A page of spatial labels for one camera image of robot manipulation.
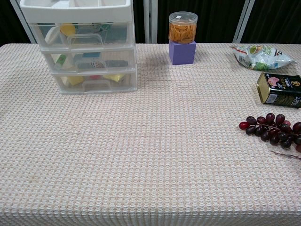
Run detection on bunch of dark red grapes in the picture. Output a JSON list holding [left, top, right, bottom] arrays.
[[238, 113, 301, 161]]

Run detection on white plastic drawer cabinet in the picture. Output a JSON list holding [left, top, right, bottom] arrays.
[[19, 0, 138, 95]]

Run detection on white rounded plastic object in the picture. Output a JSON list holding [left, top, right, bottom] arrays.
[[44, 26, 62, 45]]

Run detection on black curtain panel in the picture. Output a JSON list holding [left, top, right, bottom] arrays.
[[239, 0, 301, 45], [130, 0, 145, 44], [156, 0, 250, 44], [0, 0, 32, 45]]

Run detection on clear plastic drawer with bottle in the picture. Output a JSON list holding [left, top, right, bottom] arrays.
[[41, 48, 137, 72]]

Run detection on cup on purple base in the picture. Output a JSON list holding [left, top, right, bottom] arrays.
[[168, 12, 198, 45]]

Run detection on clear plastic drawer with ball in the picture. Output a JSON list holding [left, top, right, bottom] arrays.
[[29, 22, 135, 49]]

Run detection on small yellow lemon-like ball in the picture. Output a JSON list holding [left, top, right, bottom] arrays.
[[60, 24, 77, 36]]

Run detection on purple foam cube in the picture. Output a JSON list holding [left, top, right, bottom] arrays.
[[168, 40, 197, 66]]

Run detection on crumpled snack bag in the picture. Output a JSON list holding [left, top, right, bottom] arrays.
[[230, 44, 300, 72]]

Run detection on beige woven tablecloth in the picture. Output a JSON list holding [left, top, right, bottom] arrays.
[[0, 43, 301, 226]]

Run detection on clear plastic drawer, yellow packets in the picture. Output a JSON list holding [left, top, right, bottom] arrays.
[[52, 71, 138, 93]]

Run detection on white bottle with green label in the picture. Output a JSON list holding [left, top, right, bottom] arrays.
[[52, 54, 71, 69]]

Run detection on small green printed packet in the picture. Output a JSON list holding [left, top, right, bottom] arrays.
[[92, 23, 111, 31]]

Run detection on grey metal frame post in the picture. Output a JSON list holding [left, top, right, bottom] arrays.
[[232, 0, 256, 44], [9, 0, 26, 18], [143, 0, 158, 44]]

